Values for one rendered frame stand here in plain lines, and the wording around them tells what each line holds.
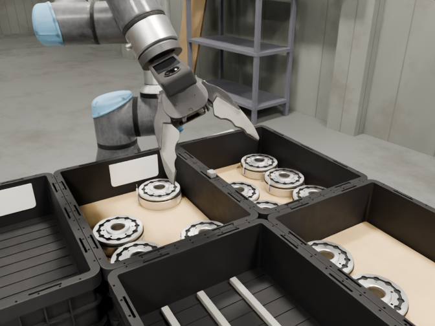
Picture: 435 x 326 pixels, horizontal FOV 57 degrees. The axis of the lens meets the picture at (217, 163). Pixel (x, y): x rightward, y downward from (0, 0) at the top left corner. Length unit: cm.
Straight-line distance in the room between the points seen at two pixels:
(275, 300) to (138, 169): 49
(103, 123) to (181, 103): 55
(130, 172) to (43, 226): 23
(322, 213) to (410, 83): 282
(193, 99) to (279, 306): 38
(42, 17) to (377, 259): 76
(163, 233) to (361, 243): 42
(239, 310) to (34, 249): 44
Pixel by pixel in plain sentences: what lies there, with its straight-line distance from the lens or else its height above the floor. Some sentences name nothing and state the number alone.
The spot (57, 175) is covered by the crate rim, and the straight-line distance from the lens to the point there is 96.
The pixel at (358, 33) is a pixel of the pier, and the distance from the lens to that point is 363.
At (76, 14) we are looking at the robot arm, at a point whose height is 127.
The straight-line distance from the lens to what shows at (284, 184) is 102.
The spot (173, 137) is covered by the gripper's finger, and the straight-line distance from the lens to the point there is 62.
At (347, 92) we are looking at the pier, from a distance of 374.
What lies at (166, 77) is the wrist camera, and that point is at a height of 121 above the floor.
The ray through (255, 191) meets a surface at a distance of 97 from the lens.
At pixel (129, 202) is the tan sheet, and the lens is 101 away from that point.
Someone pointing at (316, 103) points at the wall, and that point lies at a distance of 416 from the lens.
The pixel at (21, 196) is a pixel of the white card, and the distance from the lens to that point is 99.
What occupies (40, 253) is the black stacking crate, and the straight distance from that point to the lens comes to 90.
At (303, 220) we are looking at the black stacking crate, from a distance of 82.
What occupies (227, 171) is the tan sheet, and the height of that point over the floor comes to 83.
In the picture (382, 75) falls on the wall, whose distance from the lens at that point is 371.
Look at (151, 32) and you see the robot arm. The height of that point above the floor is 126.
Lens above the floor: 134
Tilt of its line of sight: 26 degrees down
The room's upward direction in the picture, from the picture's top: straight up
